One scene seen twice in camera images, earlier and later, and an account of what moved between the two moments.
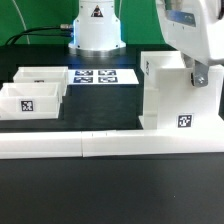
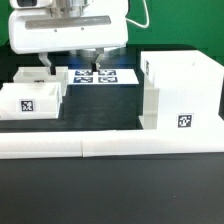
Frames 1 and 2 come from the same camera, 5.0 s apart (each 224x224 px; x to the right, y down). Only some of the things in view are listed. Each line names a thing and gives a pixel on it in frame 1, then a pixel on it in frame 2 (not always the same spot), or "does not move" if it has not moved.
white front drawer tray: (30, 101) does not move
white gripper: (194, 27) → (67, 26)
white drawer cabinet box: (171, 101) does not move
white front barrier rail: (78, 144) does not move
